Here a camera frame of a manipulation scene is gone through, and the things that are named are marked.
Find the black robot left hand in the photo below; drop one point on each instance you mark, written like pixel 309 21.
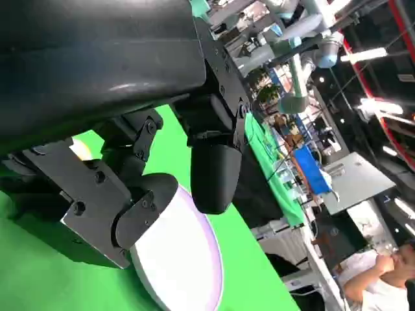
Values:
pixel 97 64

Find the orange toy bread roll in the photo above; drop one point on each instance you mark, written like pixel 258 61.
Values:
pixel 81 149

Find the green cloth on background table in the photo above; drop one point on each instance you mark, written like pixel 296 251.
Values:
pixel 259 145

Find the lilac plate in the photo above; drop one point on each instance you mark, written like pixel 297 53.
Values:
pixel 181 252

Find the blue box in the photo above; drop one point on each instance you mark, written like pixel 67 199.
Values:
pixel 311 171

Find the white tube light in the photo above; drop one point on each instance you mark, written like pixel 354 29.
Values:
pixel 363 55
pixel 381 106

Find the grey board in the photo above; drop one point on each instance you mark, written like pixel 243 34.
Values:
pixel 356 181

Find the person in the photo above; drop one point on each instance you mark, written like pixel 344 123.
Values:
pixel 373 291

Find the red metal frame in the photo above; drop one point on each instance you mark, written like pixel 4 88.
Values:
pixel 402 26

